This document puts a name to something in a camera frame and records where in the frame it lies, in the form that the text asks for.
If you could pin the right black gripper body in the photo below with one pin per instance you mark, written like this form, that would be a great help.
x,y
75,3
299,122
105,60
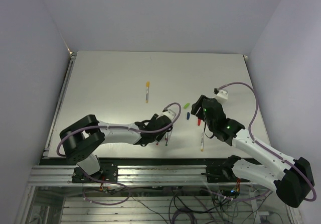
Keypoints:
x,y
199,109

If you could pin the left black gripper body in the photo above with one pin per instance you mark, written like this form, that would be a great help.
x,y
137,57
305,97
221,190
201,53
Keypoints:
x,y
159,137

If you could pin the yellow-end white pen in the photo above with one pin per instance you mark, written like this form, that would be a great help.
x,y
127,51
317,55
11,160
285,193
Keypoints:
x,y
147,95

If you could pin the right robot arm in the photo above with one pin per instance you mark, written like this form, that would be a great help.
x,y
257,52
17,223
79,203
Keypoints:
x,y
290,178

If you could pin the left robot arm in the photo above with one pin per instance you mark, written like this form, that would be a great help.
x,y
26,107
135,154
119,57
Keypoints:
x,y
82,138

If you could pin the orange-end pen on right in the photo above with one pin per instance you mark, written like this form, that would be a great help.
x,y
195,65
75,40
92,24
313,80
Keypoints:
x,y
202,142

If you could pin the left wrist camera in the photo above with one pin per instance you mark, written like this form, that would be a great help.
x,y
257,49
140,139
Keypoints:
x,y
169,113

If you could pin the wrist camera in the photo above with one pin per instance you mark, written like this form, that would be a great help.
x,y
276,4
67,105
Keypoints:
x,y
169,113
221,95

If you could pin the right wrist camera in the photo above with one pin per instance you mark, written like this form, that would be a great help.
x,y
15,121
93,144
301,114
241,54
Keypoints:
x,y
221,95

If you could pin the aluminium frame rail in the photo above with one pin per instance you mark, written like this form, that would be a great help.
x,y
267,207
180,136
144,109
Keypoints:
x,y
131,176

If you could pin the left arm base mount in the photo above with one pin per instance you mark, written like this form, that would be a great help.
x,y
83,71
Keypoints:
x,y
108,172

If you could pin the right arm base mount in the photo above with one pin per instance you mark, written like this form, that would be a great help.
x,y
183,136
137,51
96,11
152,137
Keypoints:
x,y
221,173

